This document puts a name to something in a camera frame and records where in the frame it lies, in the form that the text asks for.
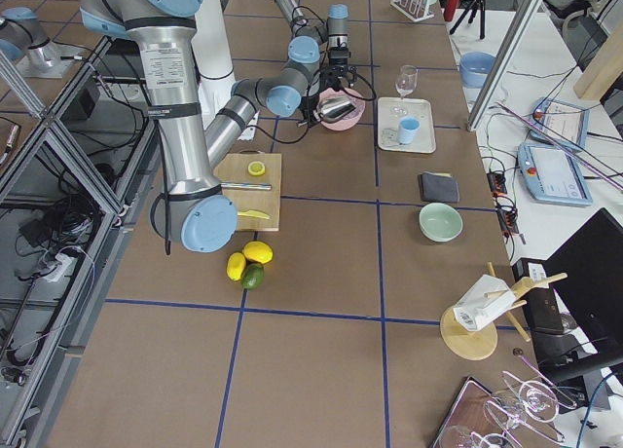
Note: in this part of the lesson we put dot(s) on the blue bowl on desk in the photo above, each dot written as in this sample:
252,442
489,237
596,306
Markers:
474,68

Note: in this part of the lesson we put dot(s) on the black monitor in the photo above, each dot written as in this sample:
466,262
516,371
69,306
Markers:
592,293

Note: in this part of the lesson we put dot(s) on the wooden cup stand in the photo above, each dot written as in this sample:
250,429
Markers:
481,344

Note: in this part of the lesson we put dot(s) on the aluminium frame post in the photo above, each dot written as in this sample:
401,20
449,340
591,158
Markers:
512,39

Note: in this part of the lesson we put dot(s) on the green lime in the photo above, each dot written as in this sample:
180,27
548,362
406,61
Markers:
252,276

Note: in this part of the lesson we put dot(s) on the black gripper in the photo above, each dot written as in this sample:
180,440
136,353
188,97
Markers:
310,112
339,56

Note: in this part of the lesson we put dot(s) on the near teach pendant tablet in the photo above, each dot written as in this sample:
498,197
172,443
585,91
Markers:
552,176

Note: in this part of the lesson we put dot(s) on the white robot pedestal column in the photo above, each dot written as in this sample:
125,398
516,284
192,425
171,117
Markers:
223,116

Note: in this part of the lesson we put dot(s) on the far teach pendant tablet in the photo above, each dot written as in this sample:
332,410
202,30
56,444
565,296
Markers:
564,122

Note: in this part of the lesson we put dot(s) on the black tripod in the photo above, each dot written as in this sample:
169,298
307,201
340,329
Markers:
473,8

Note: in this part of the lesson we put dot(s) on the wooden cutting board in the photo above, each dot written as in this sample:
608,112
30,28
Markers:
233,168

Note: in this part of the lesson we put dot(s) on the light blue cup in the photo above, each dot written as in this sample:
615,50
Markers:
408,127

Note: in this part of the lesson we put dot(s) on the pink bowl with ice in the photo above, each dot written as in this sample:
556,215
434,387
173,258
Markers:
353,117

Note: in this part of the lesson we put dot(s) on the half lemon slice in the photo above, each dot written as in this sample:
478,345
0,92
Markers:
256,168

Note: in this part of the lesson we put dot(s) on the cream serving tray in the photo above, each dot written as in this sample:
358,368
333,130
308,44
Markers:
387,125

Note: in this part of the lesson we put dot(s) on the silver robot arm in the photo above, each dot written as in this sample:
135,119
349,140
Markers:
331,35
171,35

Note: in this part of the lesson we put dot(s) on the dark grey folded cloth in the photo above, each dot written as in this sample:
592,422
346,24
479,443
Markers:
435,187

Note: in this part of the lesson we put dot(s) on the mint green bowl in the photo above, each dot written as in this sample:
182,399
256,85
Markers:
440,222

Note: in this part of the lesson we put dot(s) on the yellow plastic knife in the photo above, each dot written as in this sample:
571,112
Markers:
253,213

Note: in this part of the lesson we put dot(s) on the yellow lemon left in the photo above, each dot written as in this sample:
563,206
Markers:
236,265

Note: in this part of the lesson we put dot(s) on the upturned wine glasses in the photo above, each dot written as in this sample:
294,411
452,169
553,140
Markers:
520,414

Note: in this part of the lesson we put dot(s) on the silver metal ice scoop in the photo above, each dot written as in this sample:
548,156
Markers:
334,108

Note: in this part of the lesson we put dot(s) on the clear wine glass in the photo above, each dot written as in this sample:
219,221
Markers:
405,84

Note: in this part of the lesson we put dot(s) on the teach pendant tablet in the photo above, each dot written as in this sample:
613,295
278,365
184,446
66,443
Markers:
564,122
552,176

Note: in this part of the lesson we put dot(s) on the white carton on stand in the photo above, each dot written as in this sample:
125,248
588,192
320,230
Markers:
486,300

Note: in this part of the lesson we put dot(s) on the yellow lemon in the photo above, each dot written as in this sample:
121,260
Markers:
257,251
236,265

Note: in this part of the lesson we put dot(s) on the yellow lemon upper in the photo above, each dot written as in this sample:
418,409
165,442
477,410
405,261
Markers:
257,251

